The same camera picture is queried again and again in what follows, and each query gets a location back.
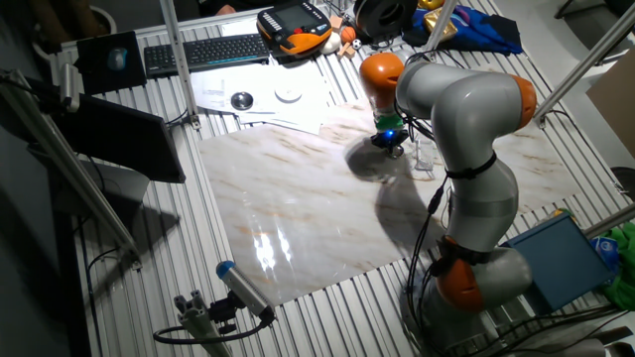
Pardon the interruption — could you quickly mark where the blue white packet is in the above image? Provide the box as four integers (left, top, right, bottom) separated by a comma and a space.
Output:
589, 235, 622, 275

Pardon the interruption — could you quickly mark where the black monitor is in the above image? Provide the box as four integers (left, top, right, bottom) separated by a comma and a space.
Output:
49, 93, 188, 185

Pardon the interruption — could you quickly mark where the aluminium frame profile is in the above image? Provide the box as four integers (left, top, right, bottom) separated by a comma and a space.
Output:
530, 2, 635, 131

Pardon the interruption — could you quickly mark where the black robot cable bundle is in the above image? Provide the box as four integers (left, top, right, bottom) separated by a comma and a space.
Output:
404, 176, 450, 348

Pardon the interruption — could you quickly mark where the gold wrapped box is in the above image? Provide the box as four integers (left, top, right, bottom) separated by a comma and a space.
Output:
422, 7, 459, 43

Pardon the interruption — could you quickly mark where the blue box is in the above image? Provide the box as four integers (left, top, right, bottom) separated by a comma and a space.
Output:
503, 212, 617, 314

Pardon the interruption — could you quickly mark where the black camera cable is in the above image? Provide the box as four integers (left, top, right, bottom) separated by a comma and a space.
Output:
152, 316, 275, 346

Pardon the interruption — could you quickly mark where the brown cardboard sheet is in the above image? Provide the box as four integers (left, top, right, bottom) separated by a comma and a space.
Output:
585, 49, 635, 161

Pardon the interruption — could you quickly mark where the round metal bowl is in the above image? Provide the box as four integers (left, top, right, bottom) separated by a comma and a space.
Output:
230, 91, 255, 112

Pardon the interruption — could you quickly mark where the clear plastic rack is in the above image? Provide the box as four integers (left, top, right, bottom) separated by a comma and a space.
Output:
414, 132, 437, 173

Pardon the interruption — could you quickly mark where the marble pattern board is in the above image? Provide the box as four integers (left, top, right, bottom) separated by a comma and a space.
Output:
196, 93, 581, 306

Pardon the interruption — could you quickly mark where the silver cylinder camera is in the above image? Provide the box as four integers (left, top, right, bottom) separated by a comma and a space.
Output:
59, 61, 81, 113

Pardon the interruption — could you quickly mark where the green cloth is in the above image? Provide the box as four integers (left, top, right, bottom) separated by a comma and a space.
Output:
602, 222, 635, 311

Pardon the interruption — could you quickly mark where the grey computer mouse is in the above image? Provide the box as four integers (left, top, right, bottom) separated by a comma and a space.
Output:
107, 47, 129, 72

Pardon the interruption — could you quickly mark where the short aluminium camera mount profile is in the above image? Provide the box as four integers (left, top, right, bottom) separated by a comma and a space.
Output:
173, 290, 234, 357

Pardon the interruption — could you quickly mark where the small white plate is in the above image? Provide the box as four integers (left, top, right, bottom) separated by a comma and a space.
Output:
274, 84, 305, 105

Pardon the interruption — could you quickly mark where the white egg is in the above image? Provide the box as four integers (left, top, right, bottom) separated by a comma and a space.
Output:
319, 32, 343, 57

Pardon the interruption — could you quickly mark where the black keyboard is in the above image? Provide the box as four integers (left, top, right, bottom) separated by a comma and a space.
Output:
143, 33, 272, 80

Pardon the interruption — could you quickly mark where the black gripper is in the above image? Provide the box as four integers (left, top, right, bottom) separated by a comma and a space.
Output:
370, 128, 411, 153

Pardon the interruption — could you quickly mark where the stack of printed papers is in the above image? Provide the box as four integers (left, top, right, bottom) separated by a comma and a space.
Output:
190, 63, 331, 137

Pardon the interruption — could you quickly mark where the orange black teach pendant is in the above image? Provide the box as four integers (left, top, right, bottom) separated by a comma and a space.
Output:
256, 1, 333, 58

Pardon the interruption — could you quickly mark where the blue cloth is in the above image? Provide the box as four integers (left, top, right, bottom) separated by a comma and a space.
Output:
402, 4, 525, 58

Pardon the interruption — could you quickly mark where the long slanted aluminium profile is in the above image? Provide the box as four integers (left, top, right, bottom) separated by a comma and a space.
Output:
0, 68, 144, 272

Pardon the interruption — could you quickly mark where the black mouse pad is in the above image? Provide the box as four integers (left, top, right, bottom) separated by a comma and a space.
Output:
75, 30, 149, 97

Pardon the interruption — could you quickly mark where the black filament spool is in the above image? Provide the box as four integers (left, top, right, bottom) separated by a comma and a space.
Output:
353, 0, 421, 44

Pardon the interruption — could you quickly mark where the aluminium post with foot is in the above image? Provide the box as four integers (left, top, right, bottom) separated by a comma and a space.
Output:
158, 0, 202, 132

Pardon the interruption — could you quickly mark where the grey camera with blue cap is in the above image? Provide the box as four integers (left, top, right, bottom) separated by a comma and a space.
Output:
215, 260, 277, 321

